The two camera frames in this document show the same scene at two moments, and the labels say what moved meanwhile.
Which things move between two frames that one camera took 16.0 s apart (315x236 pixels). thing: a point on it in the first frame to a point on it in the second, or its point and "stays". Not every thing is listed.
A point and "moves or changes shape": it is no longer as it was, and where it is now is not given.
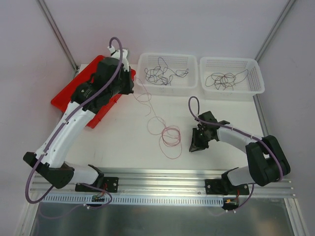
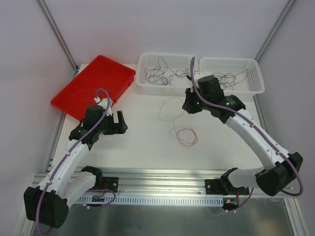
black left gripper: (127, 81) to (117, 127)
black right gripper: (200, 135) to (187, 105)
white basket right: (224, 78) stays
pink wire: (145, 97) moves or changes shape
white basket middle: (166, 74) stays
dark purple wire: (161, 75) stays
